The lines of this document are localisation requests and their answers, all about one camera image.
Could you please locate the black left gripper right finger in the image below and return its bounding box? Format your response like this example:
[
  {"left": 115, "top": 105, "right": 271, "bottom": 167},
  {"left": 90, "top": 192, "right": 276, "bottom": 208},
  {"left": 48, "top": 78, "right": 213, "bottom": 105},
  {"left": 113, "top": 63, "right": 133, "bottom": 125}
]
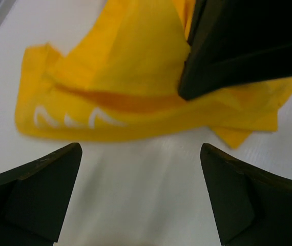
[{"left": 200, "top": 143, "right": 292, "bottom": 245}]

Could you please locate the yellow pillowcase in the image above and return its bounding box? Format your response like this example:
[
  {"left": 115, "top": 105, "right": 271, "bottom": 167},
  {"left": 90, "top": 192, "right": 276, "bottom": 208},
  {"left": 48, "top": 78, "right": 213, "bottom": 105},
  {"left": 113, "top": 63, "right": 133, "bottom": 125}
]
[{"left": 15, "top": 1, "right": 292, "bottom": 148}]

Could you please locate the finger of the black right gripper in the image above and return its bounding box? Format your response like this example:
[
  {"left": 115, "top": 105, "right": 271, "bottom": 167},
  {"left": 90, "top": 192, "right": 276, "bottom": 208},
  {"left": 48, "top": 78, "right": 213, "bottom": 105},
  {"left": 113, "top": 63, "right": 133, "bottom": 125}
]
[{"left": 178, "top": 0, "right": 292, "bottom": 100}]

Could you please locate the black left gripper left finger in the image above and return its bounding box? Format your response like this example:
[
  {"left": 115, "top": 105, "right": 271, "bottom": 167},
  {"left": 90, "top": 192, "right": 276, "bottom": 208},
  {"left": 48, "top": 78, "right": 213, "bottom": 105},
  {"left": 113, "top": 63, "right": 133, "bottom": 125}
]
[{"left": 0, "top": 143, "right": 82, "bottom": 245}]

